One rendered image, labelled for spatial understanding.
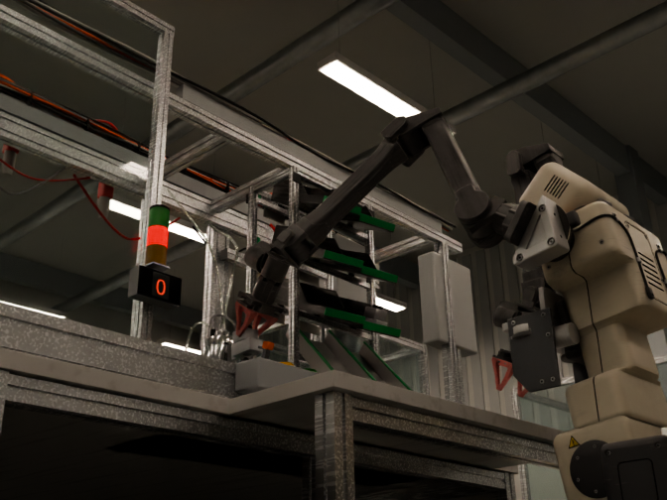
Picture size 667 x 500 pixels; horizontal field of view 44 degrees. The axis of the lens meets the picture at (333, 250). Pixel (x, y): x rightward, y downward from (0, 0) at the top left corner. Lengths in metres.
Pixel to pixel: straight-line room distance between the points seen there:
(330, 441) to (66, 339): 0.48
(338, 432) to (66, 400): 0.44
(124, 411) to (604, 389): 0.87
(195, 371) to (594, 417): 0.76
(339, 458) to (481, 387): 10.70
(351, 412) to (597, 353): 0.54
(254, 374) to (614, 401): 0.68
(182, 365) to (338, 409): 0.36
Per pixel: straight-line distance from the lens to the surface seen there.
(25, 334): 1.46
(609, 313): 1.72
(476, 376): 12.14
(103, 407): 1.44
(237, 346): 1.99
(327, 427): 1.40
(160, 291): 1.99
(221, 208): 3.50
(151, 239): 2.04
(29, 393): 1.37
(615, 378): 1.66
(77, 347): 1.50
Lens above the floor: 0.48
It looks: 24 degrees up
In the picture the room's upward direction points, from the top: 1 degrees counter-clockwise
